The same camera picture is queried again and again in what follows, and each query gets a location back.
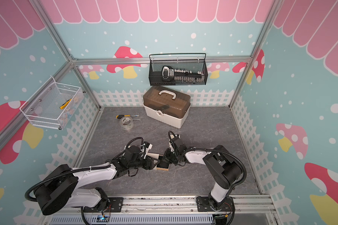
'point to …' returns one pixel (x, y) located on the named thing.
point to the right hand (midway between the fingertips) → (160, 159)
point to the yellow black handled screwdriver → (119, 116)
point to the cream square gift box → (161, 164)
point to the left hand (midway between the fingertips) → (156, 162)
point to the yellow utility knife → (65, 104)
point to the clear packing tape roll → (126, 123)
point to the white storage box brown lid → (169, 106)
